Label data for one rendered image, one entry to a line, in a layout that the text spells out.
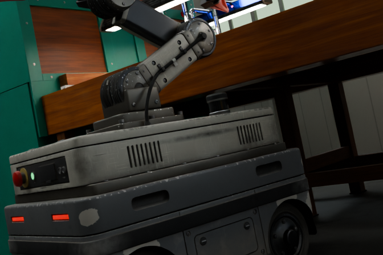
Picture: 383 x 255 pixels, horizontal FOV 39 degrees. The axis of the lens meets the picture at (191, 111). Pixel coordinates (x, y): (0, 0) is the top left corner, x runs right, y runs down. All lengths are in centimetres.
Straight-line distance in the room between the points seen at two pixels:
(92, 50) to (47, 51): 29
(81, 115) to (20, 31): 53
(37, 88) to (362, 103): 226
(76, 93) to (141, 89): 93
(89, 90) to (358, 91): 216
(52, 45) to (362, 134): 223
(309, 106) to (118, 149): 303
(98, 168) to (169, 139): 21
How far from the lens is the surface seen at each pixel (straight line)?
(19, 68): 266
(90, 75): 273
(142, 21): 164
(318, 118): 413
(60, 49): 275
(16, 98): 269
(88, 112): 234
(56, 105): 251
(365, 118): 391
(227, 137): 146
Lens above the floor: 41
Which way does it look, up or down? 4 degrees up
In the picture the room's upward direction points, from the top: 11 degrees counter-clockwise
